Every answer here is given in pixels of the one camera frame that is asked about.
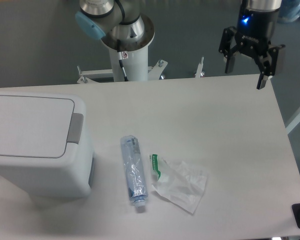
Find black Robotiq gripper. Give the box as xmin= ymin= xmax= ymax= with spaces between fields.
xmin=218 ymin=6 xmax=286 ymax=90

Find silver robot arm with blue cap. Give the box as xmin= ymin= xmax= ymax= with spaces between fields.
xmin=75 ymin=0 xmax=286 ymax=89

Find white lidded trash can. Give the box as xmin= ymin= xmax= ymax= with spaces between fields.
xmin=0 ymin=91 xmax=94 ymax=198

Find silver robot wrist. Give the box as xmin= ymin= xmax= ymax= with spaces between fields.
xmin=246 ymin=0 xmax=282 ymax=12

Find crumpled clear plastic bag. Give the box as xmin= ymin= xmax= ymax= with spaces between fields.
xmin=149 ymin=153 xmax=208 ymax=215

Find crushed clear plastic bottle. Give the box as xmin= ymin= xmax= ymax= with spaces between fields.
xmin=120 ymin=135 xmax=148 ymax=211

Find white pedestal base frame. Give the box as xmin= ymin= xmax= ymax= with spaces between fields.
xmin=76 ymin=56 xmax=206 ymax=85

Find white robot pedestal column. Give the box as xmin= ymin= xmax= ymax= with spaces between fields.
xmin=108 ymin=46 xmax=148 ymax=82

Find black cable on pedestal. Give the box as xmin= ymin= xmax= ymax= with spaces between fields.
xmin=116 ymin=38 xmax=129 ymax=82

